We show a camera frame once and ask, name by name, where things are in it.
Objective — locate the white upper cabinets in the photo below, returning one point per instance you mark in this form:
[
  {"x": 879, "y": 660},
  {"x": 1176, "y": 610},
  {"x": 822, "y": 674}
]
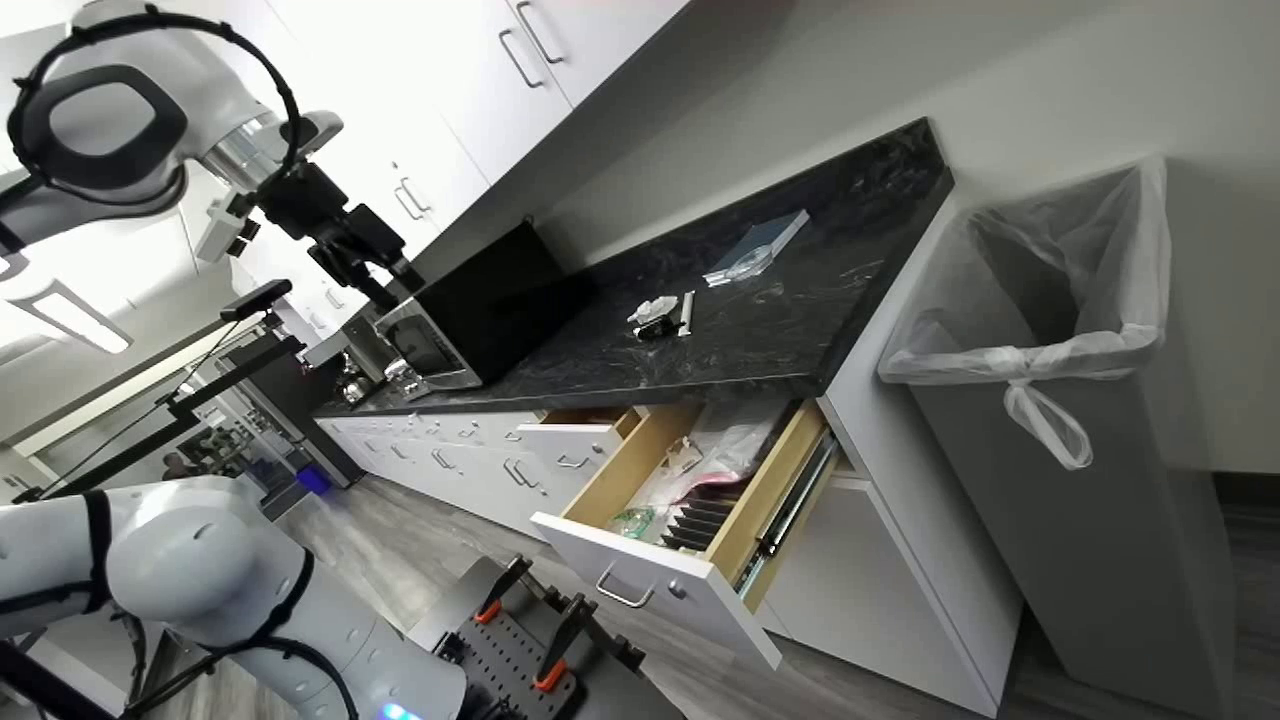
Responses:
[{"x": 442, "y": 98}]

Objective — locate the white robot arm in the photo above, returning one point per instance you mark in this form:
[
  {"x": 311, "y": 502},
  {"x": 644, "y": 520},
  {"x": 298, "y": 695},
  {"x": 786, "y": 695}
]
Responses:
[{"x": 110, "y": 127}]

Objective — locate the clear trash bag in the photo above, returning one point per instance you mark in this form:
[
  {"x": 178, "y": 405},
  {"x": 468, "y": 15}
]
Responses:
[{"x": 1056, "y": 284}]

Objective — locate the black orange clamp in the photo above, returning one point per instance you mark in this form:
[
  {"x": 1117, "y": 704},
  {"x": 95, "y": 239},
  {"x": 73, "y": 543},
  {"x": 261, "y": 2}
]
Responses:
[
  {"x": 505, "y": 582},
  {"x": 583, "y": 623}
]

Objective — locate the black microwave oven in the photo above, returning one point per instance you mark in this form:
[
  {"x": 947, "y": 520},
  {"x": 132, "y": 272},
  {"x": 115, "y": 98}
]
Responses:
[{"x": 483, "y": 316}]

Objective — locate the white plastic stick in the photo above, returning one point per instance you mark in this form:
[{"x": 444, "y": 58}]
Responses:
[{"x": 686, "y": 312}]

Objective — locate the black slotted organizer tray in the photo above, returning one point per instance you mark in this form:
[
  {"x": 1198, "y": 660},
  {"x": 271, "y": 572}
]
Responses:
[{"x": 695, "y": 524}]

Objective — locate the grey trash bin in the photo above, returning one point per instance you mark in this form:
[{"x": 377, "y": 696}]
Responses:
[{"x": 1124, "y": 567}]

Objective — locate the clear plastic bag of papers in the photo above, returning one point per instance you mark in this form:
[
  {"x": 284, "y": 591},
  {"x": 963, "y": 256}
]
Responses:
[{"x": 719, "y": 455}]

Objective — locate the crumpled white paper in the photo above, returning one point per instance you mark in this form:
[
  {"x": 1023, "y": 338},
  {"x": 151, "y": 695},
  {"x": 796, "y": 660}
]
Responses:
[{"x": 651, "y": 312}]

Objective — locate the silver drawer handle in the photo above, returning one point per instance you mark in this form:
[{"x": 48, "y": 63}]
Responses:
[{"x": 627, "y": 591}]

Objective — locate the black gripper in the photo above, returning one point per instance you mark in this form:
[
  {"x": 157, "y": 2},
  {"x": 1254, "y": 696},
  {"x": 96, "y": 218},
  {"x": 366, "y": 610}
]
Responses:
[{"x": 349, "y": 243}]

